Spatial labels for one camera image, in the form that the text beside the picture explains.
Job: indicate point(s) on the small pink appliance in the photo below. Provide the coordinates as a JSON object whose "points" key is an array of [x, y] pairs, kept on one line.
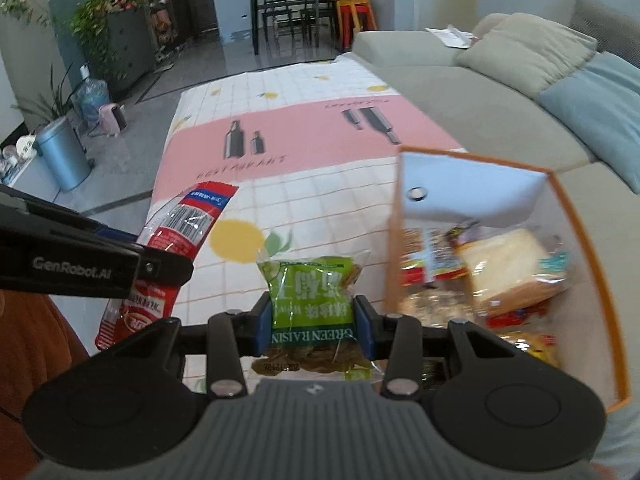
{"points": [[112, 119]]}

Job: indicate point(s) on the thin branch plant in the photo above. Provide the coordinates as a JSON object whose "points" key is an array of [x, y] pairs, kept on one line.
{"points": [[25, 7]]}

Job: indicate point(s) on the red cartoon snack packet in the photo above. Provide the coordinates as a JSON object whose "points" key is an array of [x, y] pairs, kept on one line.
{"points": [[515, 317]]}

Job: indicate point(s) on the pink and white printed tablecloth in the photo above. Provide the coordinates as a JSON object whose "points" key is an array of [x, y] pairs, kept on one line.
{"points": [[300, 125]]}

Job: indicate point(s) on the large leafy plant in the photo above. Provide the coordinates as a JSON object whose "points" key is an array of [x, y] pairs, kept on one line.
{"points": [[95, 20]]}

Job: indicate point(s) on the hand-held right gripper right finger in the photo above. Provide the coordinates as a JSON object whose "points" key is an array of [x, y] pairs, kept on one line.
{"points": [[361, 327]]}

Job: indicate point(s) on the grey sofa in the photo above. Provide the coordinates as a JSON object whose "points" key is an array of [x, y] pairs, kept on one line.
{"points": [[475, 105]]}

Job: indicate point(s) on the black dining chair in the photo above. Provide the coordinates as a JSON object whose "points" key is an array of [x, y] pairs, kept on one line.
{"points": [[277, 15], [317, 20]]}

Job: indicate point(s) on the grey cabinet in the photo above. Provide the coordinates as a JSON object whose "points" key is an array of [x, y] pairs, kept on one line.
{"points": [[130, 45]]}

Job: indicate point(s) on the clear sliced bread packet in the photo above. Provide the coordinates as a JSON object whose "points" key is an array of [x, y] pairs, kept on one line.
{"points": [[505, 265]]}

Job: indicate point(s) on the brown cracker packet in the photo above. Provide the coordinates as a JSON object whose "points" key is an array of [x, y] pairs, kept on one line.
{"points": [[430, 255]]}

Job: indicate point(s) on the long red snack packet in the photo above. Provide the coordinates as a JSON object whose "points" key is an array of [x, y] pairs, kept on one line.
{"points": [[195, 210]]}

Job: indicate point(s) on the metal trash bin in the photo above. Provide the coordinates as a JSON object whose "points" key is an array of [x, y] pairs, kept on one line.
{"points": [[62, 155]]}

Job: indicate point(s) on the beige pillow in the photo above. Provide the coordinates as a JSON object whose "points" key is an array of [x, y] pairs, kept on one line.
{"points": [[525, 55]]}

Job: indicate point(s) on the green raisin packet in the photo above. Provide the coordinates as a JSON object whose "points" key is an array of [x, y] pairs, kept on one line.
{"points": [[310, 290]]}

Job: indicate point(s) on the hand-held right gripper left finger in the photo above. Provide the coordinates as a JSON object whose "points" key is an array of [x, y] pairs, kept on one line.
{"points": [[264, 325]]}

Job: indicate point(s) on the clear packet of white candies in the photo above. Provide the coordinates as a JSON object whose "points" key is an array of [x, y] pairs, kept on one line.
{"points": [[435, 307]]}

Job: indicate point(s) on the blue water jug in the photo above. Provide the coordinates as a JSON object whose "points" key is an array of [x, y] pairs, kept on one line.
{"points": [[94, 100]]}

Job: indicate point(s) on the small blue snack packet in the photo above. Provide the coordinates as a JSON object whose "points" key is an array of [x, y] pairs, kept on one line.
{"points": [[555, 262]]}

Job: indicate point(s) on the blue pillow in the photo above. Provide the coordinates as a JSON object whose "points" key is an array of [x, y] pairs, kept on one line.
{"points": [[600, 105]]}

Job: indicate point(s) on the white papers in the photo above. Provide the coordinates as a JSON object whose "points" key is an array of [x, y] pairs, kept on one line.
{"points": [[452, 36]]}

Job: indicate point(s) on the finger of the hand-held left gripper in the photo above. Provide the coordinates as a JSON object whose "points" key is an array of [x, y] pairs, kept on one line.
{"points": [[160, 267], [50, 225]]}

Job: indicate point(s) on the orange cardboard box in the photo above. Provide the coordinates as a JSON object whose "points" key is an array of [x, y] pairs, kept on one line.
{"points": [[475, 180]]}

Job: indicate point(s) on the rust orange cloth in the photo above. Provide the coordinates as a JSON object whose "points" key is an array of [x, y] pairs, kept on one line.
{"points": [[30, 360]]}

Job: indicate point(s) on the long-leaf potted plant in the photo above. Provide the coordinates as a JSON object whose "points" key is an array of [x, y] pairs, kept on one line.
{"points": [[50, 105]]}

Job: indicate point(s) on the orange stool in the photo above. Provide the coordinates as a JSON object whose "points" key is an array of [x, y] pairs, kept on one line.
{"points": [[366, 12], [346, 25]]}

